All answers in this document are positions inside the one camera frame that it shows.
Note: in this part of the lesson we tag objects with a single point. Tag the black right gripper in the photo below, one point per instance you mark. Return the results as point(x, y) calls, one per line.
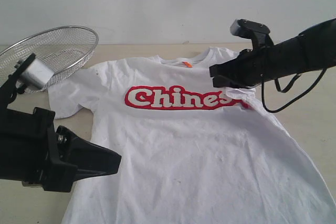
point(250, 69)

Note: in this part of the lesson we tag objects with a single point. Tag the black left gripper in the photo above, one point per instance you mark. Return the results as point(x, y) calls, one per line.
point(30, 152)

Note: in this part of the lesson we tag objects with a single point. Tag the white t-shirt red Chinese logo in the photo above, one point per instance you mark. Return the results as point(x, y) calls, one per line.
point(191, 153)

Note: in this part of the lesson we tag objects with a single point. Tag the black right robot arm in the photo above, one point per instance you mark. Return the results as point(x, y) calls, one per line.
point(311, 50)

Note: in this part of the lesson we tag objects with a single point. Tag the orange paper tag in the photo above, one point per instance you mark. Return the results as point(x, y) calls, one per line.
point(187, 64)

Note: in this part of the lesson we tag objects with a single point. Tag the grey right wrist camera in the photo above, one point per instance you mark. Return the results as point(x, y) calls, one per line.
point(258, 33)

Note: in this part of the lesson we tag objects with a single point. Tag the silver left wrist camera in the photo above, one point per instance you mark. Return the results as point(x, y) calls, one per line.
point(29, 73)

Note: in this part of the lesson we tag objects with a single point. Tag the metal wire mesh basket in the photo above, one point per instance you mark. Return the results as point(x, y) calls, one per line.
point(64, 50)

